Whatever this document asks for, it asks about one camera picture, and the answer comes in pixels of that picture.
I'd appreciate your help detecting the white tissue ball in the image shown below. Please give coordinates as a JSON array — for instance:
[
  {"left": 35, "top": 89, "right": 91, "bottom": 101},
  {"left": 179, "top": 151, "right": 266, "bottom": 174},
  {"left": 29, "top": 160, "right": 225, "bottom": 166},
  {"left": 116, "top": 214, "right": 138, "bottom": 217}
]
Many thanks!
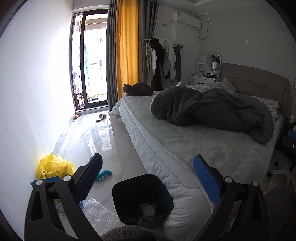
[{"left": 142, "top": 203, "right": 155, "bottom": 218}]

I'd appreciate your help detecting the dark teal trash bin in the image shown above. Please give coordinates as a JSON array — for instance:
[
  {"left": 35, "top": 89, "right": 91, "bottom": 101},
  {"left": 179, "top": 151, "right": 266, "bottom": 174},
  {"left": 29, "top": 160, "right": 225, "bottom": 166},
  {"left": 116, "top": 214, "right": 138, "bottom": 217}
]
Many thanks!
[{"left": 112, "top": 174, "right": 174, "bottom": 229}]

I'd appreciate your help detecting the blue plush toy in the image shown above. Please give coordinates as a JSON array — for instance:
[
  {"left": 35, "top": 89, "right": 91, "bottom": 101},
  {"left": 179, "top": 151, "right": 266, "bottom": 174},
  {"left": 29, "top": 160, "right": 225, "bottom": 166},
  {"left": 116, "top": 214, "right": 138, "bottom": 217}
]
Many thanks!
[{"left": 90, "top": 160, "right": 112, "bottom": 182}]

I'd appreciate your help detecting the blue white food bag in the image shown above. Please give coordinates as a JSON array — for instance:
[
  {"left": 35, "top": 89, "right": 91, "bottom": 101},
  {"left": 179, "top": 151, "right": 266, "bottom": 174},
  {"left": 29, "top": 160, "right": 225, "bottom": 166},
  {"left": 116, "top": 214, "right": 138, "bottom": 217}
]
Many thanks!
[{"left": 31, "top": 176, "right": 61, "bottom": 187}]

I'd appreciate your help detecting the yellow plastic bag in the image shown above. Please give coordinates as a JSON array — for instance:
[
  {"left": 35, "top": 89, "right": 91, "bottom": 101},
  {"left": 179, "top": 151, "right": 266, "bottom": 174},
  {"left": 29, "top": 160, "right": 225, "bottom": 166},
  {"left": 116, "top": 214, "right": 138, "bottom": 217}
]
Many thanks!
[{"left": 36, "top": 154, "right": 75, "bottom": 179}]

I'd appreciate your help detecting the bubble wrap sheet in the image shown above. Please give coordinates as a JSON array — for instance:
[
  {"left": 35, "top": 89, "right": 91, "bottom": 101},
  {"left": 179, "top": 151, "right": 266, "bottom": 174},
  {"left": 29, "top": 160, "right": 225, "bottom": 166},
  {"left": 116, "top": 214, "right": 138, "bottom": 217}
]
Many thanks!
[{"left": 82, "top": 198, "right": 124, "bottom": 236}]

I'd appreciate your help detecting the white chair base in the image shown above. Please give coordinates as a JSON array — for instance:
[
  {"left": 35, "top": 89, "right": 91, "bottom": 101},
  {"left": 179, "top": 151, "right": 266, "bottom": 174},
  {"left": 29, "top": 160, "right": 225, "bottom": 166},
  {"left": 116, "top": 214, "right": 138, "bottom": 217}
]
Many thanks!
[{"left": 267, "top": 162, "right": 295, "bottom": 187}]

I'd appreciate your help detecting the bed with grey sheet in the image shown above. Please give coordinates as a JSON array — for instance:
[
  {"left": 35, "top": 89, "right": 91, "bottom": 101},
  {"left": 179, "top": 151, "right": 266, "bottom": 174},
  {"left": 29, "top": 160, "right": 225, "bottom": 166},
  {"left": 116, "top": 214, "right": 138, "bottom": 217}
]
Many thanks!
[{"left": 112, "top": 96, "right": 283, "bottom": 240}]

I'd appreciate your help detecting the grey fleece sleeve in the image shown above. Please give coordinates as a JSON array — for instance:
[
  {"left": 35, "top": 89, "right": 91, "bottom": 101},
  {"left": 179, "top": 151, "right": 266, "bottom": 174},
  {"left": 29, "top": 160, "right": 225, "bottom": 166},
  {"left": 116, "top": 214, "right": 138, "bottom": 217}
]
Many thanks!
[{"left": 101, "top": 225, "right": 170, "bottom": 240}]

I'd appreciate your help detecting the beige upholstered headboard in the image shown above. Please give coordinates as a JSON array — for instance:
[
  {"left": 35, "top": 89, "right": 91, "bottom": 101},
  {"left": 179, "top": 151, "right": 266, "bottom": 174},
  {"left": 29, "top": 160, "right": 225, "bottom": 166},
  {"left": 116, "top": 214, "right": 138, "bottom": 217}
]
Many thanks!
[{"left": 218, "top": 63, "right": 292, "bottom": 119}]

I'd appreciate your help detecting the grey slipper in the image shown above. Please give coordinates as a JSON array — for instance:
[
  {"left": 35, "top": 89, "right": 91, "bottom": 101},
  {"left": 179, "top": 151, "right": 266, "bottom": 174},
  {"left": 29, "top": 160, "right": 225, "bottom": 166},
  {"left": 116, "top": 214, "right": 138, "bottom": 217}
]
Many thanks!
[{"left": 96, "top": 113, "right": 106, "bottom": 123}]

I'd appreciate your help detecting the beige pillow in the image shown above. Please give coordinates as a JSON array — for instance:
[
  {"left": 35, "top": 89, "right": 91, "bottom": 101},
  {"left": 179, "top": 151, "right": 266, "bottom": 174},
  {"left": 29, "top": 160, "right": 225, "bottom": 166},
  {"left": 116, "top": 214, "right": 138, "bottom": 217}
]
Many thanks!
[{"left": 222, "top": 77, "right": 237, "bottom": 93}]

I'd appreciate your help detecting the dark grey fleece blanket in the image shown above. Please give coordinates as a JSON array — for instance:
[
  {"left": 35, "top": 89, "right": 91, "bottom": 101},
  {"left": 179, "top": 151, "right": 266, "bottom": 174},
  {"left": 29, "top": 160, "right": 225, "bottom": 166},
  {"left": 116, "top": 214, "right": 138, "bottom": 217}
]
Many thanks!
[{"left": 149, "top": 86, "right": 274, "bottom": 144}]

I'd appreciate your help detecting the white vanity desk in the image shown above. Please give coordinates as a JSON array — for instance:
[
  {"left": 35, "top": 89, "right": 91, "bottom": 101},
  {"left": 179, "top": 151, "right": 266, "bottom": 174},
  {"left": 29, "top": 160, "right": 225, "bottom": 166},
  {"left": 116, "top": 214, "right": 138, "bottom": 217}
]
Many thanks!
[{"left": 189, "top": 56, "right": 218, "bottom": 86}]

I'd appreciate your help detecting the round vanity mirror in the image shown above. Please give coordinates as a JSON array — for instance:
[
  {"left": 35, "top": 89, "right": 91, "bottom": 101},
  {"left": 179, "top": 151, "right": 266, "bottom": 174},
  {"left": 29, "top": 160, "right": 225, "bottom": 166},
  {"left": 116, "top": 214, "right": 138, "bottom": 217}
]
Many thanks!
[{"left": 206, "top": 49, "right": 222, "bottom": 71}]

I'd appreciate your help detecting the grey cat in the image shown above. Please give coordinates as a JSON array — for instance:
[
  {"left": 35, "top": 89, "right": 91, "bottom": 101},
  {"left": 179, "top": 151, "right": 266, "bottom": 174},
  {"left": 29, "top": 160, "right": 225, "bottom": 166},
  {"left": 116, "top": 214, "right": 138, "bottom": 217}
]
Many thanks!
[{"left": 123, "top": 82, "right": 153, "bottom": 96}]

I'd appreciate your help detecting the clothes rack with clothes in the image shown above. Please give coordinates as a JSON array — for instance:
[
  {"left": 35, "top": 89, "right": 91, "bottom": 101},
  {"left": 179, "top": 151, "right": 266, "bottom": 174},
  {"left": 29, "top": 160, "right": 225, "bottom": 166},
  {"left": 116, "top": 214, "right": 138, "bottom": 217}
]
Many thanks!
[{"left": 142, "top": 38, "right": 183, "bottom": 91}]

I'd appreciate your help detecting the glass balcony door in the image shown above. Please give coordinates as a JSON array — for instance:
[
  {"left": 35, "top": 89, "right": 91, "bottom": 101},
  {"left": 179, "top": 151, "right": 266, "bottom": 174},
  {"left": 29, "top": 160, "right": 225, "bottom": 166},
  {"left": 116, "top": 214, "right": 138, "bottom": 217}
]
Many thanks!
[{"left": 69, "top": 9, "right": 108, "bottom": 111}]

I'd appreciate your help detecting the white air conditioner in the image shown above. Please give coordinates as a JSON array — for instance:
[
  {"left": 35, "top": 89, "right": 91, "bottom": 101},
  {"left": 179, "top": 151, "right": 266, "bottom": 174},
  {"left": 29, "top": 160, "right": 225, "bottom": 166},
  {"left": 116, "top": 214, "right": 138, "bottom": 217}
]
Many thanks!
[{"left": 163, "top": 11, "right": 202, "bottom": 30}]

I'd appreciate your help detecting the yellow curtain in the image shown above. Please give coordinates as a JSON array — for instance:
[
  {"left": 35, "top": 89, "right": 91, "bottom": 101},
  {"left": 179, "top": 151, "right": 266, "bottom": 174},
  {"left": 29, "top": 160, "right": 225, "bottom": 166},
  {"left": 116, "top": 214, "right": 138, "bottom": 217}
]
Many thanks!
[{"left": 115, "top": 0, "right": 139, "bottom": 98}]

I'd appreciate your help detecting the grey curtain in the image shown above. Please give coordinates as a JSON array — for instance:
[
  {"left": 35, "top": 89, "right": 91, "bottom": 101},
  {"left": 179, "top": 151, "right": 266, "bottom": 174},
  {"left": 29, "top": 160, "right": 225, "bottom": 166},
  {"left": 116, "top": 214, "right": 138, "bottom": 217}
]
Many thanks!
[{"left": 106, "top": 1, "right": 159, "bottom": 109}]

